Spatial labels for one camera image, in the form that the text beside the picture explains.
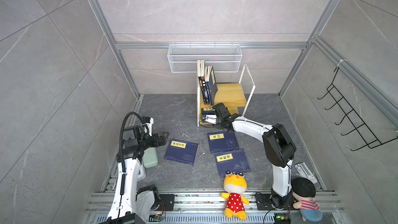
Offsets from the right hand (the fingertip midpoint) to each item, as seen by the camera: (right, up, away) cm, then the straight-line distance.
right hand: (217, 114), depth 98 cm
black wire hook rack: (+56, -8, -39) cm, 69 cm away
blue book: (-8, +1, +2) cm, 9 cm away
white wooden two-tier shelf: (+11, +11, -5) cm, 16 cm away
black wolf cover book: (-9, +13, -20) cm, 25 cm away
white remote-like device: (+46, -30, -17) cm, 57 cm away
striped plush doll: (+38, -34, -28) cm, 58 cm away
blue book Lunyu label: (-3, +18, -11) cm, 21 cm away
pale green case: (-39, -24, -13) cm, 48 cm away
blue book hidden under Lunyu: (-22, -22, -8) cm, 32 cm away
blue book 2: (+3, -17, -4) cm, 17 cm away
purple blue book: (+9, -26, -12) cm, 30 cm away
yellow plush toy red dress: (+6, -32, -26) cm, 42 cm away
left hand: (-32, -8, -19) cm, 38 cm away
